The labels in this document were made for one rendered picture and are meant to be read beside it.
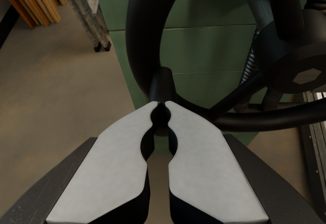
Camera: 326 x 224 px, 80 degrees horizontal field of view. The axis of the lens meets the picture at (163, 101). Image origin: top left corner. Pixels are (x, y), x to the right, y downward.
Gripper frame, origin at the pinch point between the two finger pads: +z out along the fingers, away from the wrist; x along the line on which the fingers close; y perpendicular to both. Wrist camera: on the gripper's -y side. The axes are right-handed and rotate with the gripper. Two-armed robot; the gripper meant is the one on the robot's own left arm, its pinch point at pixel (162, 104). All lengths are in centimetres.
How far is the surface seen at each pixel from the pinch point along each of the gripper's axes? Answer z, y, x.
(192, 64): 31.1, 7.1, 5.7
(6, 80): 106, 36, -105
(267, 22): 9.0, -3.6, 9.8
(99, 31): 119, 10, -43
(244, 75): 16.1, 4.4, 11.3
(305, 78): 4.2, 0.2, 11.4
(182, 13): 25.0, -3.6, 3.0
